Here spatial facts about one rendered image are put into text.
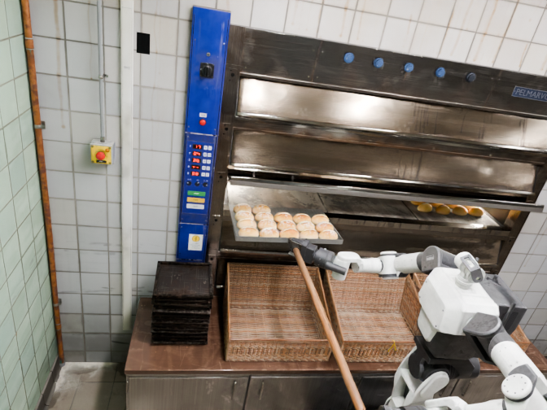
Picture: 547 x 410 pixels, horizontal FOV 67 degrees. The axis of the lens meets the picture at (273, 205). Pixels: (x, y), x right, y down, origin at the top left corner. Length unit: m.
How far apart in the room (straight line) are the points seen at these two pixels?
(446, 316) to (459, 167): 1.12
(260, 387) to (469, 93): 1.87
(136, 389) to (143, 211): 0.88
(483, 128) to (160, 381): 2.12
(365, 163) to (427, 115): 0.40
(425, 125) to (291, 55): 0.80
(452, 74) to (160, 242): 1.76
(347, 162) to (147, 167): 1.03
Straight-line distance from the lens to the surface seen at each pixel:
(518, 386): 1.36
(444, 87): 2.33
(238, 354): 2.21
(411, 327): 2.72
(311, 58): 2.05
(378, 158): 2.30
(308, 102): 2.08
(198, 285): 2.15
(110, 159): 2.09
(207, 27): 1.94
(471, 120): 2.47
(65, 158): 2.22
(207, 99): 1.99
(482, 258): 2.98
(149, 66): 2.01
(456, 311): 1.64
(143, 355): 2.25
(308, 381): 2.36
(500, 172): 2.71
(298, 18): 2.00
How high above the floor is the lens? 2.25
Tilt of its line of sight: 27 degrees down
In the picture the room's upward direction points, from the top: 10 degrees clockwise
